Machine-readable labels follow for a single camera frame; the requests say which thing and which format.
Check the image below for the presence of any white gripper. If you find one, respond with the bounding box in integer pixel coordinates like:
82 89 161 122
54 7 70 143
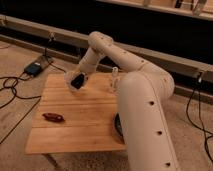
64 63 95 89

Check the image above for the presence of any black eraser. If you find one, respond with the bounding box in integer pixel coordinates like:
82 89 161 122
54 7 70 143
71 74 84 89

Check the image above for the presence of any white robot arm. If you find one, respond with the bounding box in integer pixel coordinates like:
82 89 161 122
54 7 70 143
65 31 181 171

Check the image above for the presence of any small clear glass cup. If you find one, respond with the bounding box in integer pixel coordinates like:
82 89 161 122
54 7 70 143
111 67 118 91

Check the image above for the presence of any black power adapter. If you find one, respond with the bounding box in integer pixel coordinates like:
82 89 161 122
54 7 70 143
24 63 42 76

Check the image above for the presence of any red-brown chili pepper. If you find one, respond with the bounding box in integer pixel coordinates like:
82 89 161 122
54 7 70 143
43 113 64 122

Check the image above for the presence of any wooden table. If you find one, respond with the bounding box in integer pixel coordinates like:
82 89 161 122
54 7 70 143
26 73 125 154

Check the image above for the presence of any black floor cable left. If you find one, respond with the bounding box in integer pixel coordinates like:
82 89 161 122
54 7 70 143
0 53 66 145

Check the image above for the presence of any black floor cable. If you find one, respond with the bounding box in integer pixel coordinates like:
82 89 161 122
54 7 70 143
185 73 213 164
0 53 66 145

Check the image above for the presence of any black floor cable right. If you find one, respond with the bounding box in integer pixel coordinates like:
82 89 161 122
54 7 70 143
185 73 213 164

